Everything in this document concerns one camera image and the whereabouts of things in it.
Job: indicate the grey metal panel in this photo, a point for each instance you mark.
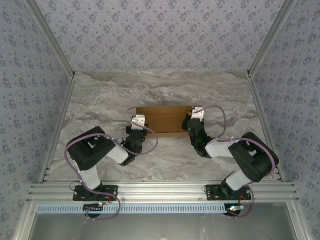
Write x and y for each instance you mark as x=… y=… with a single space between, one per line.
x=160 y=227

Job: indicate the wide aluminium frame rail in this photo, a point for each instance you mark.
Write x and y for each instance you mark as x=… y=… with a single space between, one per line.
x=162 y=191

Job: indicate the small circuit board with LED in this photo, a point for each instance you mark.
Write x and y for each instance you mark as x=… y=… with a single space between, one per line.
x=93 y=207
x=235 y=208

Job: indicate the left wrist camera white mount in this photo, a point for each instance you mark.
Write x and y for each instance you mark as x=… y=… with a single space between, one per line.
x=138 y=121

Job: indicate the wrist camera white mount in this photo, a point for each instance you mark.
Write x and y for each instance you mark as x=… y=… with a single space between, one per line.
x=138 y=121
x=198 y=113

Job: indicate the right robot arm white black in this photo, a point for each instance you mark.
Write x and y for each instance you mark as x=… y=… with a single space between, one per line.
x=252 y=157

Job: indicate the brown cardboard box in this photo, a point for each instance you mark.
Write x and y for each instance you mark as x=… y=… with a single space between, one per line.
x=162 y=120

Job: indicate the aluminium frame post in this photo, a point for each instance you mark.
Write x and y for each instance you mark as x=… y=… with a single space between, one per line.
x=52 y=37
x=271 y=37

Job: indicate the short aluminium frame rail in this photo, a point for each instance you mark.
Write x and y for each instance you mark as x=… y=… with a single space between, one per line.
x=23 y=225
x=298 y=225

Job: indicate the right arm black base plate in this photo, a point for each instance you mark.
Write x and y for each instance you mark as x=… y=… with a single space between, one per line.
x=212 y=195

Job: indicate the aluminium side rail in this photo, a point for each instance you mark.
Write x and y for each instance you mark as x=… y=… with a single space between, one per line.
x=62 y=112
x=262 y=112

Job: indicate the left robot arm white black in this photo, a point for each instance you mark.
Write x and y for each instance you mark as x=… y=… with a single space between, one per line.
x=92 y=150

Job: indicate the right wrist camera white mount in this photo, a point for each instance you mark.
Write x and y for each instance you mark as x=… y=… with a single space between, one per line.
x=198 y=113

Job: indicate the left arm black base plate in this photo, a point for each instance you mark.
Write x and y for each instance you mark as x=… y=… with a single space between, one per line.
x=113 y=190

